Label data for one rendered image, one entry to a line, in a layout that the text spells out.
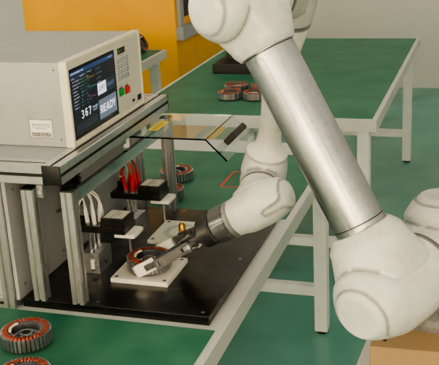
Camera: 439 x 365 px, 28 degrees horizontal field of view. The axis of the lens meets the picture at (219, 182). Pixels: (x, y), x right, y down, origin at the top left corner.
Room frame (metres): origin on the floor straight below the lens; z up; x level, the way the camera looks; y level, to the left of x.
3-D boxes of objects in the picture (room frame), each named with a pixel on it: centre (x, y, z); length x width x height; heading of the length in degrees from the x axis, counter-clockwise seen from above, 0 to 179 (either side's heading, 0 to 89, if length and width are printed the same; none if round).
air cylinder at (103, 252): (2.06, 0.32, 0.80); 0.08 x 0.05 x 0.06; 162
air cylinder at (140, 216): (2.29, 0.25, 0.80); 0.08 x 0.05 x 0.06; 162
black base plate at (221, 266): (2.14, 0.16, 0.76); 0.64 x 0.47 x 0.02; 162
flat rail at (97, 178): (2.16, 0.24, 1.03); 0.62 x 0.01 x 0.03; 162
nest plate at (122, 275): (2.02, 0.19, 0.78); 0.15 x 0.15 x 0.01; 72
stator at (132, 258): (2.02, 0.19, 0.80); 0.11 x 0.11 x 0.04
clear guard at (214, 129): (2.32, 0.09, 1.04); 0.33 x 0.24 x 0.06; 72
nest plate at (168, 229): (2.25, 0.11, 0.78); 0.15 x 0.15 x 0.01; 72
